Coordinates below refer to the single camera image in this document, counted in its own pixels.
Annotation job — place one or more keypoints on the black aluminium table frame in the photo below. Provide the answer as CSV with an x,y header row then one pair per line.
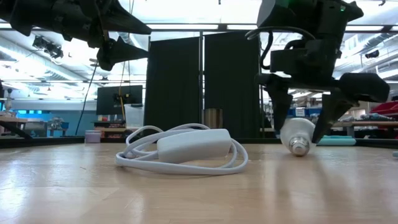
x,y
46,142

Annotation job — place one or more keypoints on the teal calculator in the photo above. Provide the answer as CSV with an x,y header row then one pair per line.
x,y
339,141

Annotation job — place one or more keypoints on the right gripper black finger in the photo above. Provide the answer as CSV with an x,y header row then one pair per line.
x,y
357,88
280,96

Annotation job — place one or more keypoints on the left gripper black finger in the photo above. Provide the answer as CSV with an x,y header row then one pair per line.
x,y
118,54
124,21

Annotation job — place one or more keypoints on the brass lamp socket base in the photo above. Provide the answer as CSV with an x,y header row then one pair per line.
x,y
213,118

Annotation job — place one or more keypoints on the translucent plastic bin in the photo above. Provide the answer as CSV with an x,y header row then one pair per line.
x,y
134,118

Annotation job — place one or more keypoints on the black ceiling-mounted device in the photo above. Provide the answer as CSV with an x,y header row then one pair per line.
x,y
49,48
372,54

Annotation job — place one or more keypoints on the black overhead crossbeam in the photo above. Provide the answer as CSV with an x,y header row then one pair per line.
x,y
222,27

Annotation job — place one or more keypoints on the black monitor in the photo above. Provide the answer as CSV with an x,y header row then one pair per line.
x,y
107,99

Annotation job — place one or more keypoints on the blue storage bins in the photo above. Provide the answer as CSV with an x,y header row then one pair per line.
x,y
312,112

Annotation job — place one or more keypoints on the wooden workbench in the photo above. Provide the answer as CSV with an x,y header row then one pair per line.
x,y
12,119
373,124

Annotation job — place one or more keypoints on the white lightbulb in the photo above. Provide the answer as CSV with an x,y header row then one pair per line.
x,y
297,133

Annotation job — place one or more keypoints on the red storage bin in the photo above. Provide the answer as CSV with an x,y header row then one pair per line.
x,y
387,109

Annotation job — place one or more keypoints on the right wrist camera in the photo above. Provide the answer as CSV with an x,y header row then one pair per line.
x,y
289,62

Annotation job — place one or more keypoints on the low cluttered shelf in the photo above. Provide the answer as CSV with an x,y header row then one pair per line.
x,y
109,124

